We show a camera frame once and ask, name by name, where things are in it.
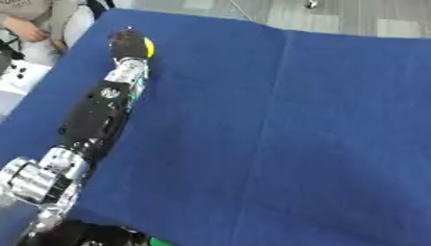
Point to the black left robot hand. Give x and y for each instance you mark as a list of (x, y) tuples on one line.
[(128, 43)]

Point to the person's hand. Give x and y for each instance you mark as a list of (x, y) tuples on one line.
[(25, 29)]

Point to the yellow round object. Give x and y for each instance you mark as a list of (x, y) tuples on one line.
[(149, 47)]

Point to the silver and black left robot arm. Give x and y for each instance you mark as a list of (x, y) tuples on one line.
[(95, 115)]

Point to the person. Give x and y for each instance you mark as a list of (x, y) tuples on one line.
[(39, 9)]

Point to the white flat object with black marks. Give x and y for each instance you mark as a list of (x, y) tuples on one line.
[(22, 77)]

